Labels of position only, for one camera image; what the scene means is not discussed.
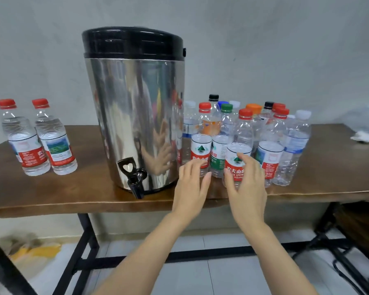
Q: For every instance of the person's right hand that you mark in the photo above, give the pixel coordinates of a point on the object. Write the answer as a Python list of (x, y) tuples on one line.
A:
[(249, 196)]

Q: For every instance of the person's left hand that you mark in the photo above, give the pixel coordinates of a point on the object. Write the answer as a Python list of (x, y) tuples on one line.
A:
[(190, 193)]

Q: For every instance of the cluster of plastic bottles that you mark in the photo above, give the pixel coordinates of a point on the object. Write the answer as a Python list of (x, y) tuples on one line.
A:
[(277, 144)]

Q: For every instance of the red label plastic water bottle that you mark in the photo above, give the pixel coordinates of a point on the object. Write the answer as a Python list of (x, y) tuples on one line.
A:
[(243, 129), (21, 141)]

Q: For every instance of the stainless steel water dispenser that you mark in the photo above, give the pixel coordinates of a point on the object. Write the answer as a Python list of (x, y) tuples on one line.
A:
[(132, 113)]

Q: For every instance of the green red label plastic bottle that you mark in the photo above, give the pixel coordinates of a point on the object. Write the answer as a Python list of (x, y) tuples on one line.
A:
[(55, 141)]

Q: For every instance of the person's left forearm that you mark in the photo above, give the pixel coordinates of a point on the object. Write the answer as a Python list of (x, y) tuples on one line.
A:
[(147, 261)]

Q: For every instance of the person's right forearm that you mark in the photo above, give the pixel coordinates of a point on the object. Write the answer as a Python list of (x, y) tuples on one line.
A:
[(277, 267)]

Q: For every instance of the white crumpled tissue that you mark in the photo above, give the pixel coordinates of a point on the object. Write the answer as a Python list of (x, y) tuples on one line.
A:
[(363, 137)]

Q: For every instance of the yellow debris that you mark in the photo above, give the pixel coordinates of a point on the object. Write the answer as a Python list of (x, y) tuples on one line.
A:
[(37, 250)]

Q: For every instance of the black metal table frame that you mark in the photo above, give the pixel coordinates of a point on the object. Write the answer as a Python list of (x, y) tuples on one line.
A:
[(215, 253)]

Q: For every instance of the wooden stool with black frame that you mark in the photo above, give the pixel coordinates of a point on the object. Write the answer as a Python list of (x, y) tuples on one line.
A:
[(360, 224)]

